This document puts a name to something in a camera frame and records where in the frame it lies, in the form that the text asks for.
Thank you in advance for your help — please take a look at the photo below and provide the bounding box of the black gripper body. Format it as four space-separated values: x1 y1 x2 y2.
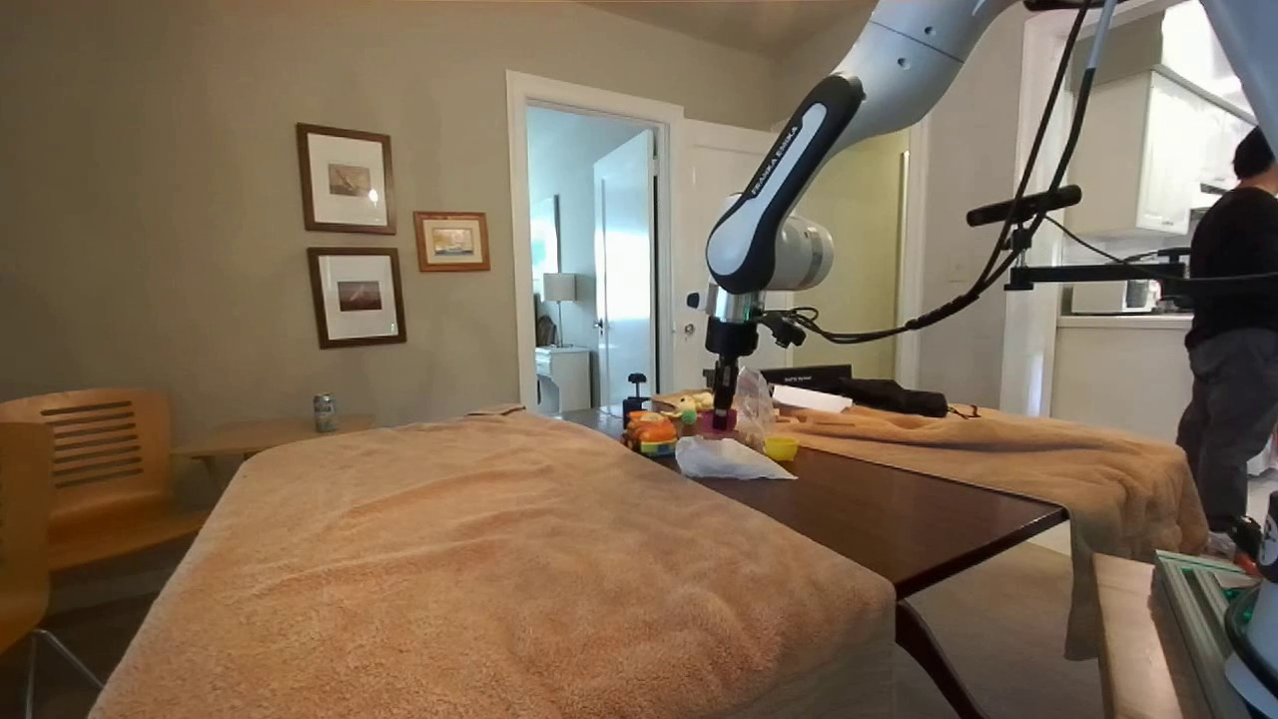
711 319 760 390

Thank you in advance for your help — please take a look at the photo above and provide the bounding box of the clear plastic zip bag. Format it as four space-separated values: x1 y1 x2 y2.
732 366 780 451

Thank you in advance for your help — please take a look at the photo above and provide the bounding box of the crumpled white tissue paper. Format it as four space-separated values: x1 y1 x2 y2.
671 432 799 485

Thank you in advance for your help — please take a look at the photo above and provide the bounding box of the orange tiger toy car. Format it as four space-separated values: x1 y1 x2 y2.
622 407 687 465

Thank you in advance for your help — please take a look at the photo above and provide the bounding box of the black clamp object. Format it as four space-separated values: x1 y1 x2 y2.
620 366 654 432

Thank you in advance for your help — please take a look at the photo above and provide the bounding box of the white carton box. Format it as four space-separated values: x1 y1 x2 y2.
771 383 860 420

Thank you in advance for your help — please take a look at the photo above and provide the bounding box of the white door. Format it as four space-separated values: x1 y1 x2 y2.
592 123 663 411
663 115 803 398

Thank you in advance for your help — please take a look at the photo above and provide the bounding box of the white appliance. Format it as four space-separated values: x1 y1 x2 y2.
533 338 599 420

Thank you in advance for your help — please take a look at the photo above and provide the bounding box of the black elongated device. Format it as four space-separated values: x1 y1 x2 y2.
795 372 955 420

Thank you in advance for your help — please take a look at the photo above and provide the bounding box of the brown framed landscape picture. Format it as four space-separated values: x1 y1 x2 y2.
413 206 497 274

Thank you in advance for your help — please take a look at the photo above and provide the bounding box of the black framed landscape picture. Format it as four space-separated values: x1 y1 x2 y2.
302 244 413 350
290 118 398 240

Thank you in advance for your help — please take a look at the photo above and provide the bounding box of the white kitchen counter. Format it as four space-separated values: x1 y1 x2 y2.
1049 306 1197 443

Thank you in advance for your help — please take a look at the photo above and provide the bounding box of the light brown side stand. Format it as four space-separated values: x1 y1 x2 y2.
1090 551 1183 719

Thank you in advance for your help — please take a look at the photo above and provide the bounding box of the white kitchen cabinet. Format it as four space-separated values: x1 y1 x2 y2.
1062 55 1263 248

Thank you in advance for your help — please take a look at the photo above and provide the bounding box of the green white box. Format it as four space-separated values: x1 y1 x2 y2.
1148 548 1278 719

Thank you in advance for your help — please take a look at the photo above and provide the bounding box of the slatted wooden chair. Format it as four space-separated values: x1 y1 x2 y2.
0 383 214 592

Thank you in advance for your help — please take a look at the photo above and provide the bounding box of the plain wooden chair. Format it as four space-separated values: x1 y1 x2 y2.
0 411 109 719

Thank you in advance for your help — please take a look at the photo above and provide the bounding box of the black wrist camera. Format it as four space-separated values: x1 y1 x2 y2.
700 326 768 363

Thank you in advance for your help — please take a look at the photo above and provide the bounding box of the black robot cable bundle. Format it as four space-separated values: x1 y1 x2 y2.
763 0 1113 350

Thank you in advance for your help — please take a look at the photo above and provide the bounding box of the white door frame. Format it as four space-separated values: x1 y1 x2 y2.
503 66 687 420

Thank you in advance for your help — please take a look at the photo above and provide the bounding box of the black stereo camera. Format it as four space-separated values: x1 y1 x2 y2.
964 178 1086 232

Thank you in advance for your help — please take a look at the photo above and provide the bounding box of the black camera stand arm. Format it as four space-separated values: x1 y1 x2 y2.
1004 216 1278 298

